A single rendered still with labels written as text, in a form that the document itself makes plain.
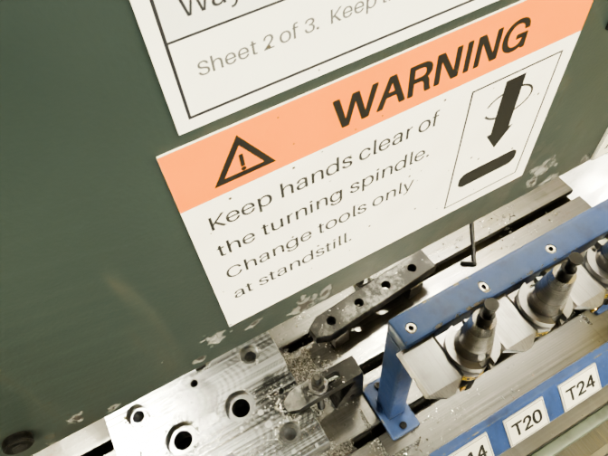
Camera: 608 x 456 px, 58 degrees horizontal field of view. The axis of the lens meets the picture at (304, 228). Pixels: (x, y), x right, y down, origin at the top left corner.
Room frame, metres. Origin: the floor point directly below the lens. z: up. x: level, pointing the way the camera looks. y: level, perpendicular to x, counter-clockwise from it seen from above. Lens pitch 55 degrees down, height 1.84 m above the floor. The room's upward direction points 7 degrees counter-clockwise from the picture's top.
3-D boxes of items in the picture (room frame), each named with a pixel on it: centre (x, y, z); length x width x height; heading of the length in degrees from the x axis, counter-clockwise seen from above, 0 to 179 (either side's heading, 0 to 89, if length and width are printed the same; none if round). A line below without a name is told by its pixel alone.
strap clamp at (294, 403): (0.28, 0.00, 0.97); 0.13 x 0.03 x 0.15; 113
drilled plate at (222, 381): (0.25, 0.18, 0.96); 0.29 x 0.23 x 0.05; 113
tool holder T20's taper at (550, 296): (0.28, -0.28, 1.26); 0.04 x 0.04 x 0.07
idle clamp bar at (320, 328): (0.44, -0.11, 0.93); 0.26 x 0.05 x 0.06; 118
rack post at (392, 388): (0.26, -0.11, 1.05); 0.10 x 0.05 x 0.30; 23
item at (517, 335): (0.25, -0.23, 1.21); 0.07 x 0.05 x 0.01; 23
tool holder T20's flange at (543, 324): (0.28, -0.28, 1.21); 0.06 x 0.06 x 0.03
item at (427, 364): (0.21, -0.13, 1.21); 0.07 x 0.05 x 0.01; 23
